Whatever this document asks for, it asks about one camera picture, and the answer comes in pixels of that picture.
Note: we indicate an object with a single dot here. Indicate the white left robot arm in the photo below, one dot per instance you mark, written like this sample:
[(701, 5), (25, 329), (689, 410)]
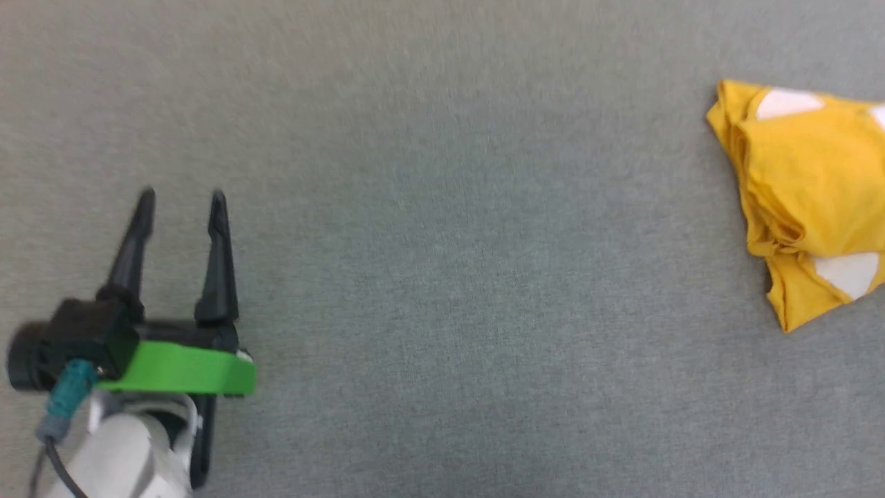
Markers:
[(124, 449)]

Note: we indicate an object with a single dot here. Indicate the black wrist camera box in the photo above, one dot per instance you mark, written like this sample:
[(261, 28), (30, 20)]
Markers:
[(76, 339)]

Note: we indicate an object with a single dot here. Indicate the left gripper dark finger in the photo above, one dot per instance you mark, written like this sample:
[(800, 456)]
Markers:
[(219, 277), (135, 256)]

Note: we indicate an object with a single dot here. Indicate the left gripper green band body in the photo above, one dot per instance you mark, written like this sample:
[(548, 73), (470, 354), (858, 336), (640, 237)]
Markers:
[(187, 370)]

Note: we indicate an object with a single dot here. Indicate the yellow animal face garment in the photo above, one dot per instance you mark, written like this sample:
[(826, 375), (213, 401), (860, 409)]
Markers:
[(809, 166)]

